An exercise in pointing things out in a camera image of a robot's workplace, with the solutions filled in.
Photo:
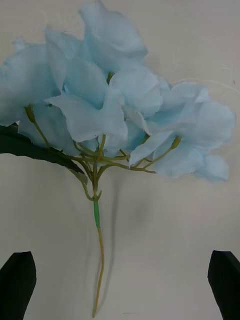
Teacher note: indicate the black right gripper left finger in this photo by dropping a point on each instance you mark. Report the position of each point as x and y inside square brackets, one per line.
[17, 287]

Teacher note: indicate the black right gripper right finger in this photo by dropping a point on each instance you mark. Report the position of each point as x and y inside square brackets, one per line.
[226, 287]

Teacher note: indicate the pale blue flower green stem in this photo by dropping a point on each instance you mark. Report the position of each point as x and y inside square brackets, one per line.
[105, 110]

